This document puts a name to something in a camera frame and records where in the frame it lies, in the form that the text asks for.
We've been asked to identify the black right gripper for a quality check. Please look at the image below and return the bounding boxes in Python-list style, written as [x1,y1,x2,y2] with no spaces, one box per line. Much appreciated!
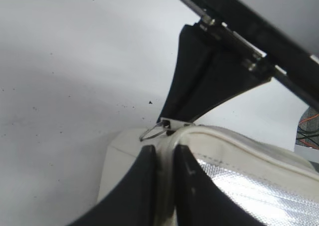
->
[159,16,274,122]

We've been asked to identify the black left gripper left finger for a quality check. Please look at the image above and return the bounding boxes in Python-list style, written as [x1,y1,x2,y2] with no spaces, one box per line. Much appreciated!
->
[71,145,157,226]

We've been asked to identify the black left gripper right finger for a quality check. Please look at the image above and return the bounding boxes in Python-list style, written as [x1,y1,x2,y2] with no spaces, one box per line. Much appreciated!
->
[173,145,257,226]

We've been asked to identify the silver zipper pull ring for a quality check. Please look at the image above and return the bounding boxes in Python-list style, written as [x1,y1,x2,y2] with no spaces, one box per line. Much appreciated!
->
[139,117,196,142]

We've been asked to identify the cream insulated lunch bag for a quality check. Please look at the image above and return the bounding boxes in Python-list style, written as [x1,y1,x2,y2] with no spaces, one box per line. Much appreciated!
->
[97,121,319,226]

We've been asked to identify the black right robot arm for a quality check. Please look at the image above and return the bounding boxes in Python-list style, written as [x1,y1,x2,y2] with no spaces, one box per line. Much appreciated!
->
[159,0,319,122]

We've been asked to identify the orange floor cable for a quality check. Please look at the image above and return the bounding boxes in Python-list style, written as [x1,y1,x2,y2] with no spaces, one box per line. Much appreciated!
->
[298,113,319,148]

